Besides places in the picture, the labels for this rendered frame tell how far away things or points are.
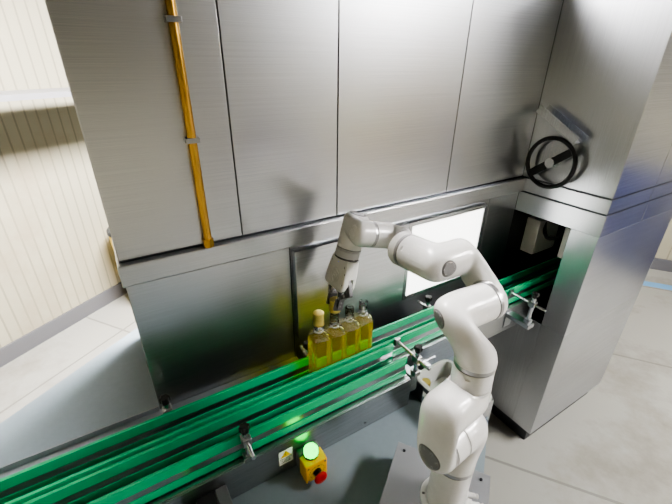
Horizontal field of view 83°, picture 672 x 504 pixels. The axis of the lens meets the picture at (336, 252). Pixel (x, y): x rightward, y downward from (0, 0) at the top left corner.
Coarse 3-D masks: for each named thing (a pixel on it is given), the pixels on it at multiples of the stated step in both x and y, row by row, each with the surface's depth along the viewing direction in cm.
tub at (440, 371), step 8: (448, 360) 144; (424, 368) 140; (432, 368) 141; (440, 368) 144; (448, 368) 144; (424, 376) 140; (432, 376) 143; (440, 376) 145; (448, 376) 145; (424, 384) 133; (432, 384) 142
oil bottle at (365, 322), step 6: (360, 318) 126; (366, 318) 127; (372, 318) 128; (360, 324) 126; (366, 324) 127; (372, 324) 129; (360, 330) 127; (366, 330) 128; (372, 330) 130; (360, 336) 128; (366, 336) 129; (360, 342) 129; (366, 342) 131; (360, 348) 130; (366, 348) 132
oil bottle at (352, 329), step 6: (342, 318) 126; (354, 318) 126; (342, 324) 124; (348, 324) 123; (354, 324) 124; (348, 330) 123; (354, 330) 124; (348, 336) 124; (354, 336) 125; (348, 342) 125; (354, 342) 127; (348, 348) 126; (354, 348) 128; (348, 354) 128; (354, 354) 129
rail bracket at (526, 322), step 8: (520, 296) 162; (536, 296) 155; (528, 304) 159; (536, 304) 157; (512, 312) 169; (528, 312) 160; (504, 320) 170; (512, 320) 166; (520, 320) 164; (528, 320) 160; (528, 328) 161
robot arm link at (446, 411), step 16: (448, 384) 79; (464, 384) 77; (480, 384) 76; (432, 400) 76; (448, 400) 75; (464, 400) 75; (480, 400) 77; (432, 416) 76; (448, 416) 74; (464, 416) 74; (432, 432) 77; (448, 432) 74; (432, 448) 78; (448, 448) 76; (432, 464) 80; (448, 464) 77
